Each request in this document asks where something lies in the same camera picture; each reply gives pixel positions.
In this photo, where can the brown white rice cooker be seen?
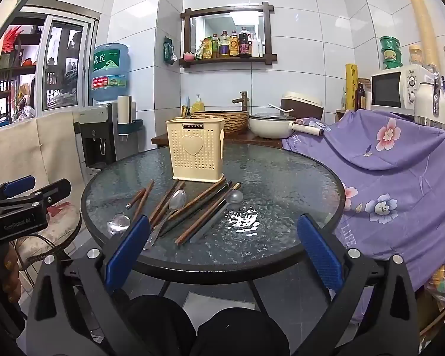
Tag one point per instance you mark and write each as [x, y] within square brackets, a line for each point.
[304, 105]

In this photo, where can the tall beige cup stack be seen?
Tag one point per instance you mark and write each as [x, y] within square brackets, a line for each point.
[424, 33]

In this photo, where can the cream electric pan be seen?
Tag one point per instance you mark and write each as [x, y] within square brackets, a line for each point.
[267, 128]

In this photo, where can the purple floral cloth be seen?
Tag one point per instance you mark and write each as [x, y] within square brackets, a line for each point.
[393, 178]

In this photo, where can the yellow green packet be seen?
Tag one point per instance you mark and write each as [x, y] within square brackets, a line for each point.
[206, 49]

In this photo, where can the round cushioned stool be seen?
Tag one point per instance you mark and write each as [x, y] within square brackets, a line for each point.
[48, 230]

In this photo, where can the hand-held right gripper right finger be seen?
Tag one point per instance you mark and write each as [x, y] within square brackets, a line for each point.
[319, 252]

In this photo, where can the wooden framed mirror shelf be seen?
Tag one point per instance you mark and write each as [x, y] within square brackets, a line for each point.
[226, 61]

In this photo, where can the round glass table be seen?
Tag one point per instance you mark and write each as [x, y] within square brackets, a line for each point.
[282, 193]

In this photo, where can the yellow oil bottle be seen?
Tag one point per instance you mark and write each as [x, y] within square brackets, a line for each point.
[225, 45]

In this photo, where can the blue water jug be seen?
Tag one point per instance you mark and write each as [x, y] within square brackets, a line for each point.
[109, 70]

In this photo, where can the wooden crate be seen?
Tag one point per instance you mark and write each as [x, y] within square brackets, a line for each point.
[340, 115]

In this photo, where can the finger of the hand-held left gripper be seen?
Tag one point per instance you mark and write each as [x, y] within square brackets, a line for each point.
[52, 190]
[18, 186]

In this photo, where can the metal spoon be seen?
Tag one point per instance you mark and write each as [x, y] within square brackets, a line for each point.
[177, 199]

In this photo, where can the yellow roll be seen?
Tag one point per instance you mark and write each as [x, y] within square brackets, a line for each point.
[351, 87]

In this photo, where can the sliding window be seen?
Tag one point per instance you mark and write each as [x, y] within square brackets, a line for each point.
[59, 63]

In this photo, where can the person's right leg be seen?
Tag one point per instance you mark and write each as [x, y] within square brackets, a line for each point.
[241, 333]

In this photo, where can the beige jar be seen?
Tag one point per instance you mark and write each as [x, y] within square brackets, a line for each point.
[415, 55]

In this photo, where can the yellow soap pump bottle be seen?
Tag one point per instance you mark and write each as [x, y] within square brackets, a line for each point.
[198, 106]

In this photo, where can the dark soy sauce bottle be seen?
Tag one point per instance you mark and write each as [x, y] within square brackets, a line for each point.
[245, 42]

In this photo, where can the colourful patterned bag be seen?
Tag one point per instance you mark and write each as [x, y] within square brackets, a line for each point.
[443, 282]

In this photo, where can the small clear bottle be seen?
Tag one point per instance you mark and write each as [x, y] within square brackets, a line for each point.
[343, 100]

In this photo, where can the person's left hand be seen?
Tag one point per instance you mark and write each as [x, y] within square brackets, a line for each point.
[11, 270]

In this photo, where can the green bottle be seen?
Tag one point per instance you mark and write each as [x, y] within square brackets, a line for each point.
[215, 47]

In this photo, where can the green hanging packet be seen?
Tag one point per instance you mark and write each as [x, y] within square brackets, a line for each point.
[169, 52]

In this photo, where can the woven sink basin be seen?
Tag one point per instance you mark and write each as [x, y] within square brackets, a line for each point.
[236, 121]

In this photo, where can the bronze faucet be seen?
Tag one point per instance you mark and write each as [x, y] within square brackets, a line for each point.
[243, 100]

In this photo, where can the white bottle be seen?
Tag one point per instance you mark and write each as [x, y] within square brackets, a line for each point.
[257, 46]

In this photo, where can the white thermos kettle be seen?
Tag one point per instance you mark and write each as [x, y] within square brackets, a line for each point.
[424, 104]

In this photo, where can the pink small bowl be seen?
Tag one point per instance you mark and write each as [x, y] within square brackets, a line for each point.
[188, 56]

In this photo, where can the grey water dispenser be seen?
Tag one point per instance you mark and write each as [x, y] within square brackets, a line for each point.
[96, 133]

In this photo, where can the pile of chopsticks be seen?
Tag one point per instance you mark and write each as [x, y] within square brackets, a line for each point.
[204, 207]

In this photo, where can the green canister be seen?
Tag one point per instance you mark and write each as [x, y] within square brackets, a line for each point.
[389, 43]
[391, 55]
[392, 65]

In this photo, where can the white paper cup tube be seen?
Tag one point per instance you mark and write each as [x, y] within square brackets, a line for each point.
[124, 107]

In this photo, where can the person's leg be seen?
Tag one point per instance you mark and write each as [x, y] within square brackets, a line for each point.
[159, 326]
[241, 333]

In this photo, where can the white microwave oven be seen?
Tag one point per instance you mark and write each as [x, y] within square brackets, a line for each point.
[385, 89]

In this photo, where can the clear plastic spoon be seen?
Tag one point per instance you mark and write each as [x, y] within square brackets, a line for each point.
[234, 196]
[118, 224]

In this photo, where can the brown glass bottle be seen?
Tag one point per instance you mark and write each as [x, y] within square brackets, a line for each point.
[360, 98]

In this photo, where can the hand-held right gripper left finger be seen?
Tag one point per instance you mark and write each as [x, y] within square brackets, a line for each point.
[128, 246]

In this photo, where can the person's left leg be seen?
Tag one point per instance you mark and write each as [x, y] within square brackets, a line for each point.
[159, 326]

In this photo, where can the white rice paddle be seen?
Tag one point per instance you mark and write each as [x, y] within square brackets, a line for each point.
[280, 108]

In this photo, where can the cream perforated utensil holder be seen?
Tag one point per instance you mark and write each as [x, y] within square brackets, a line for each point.
[196, 155]

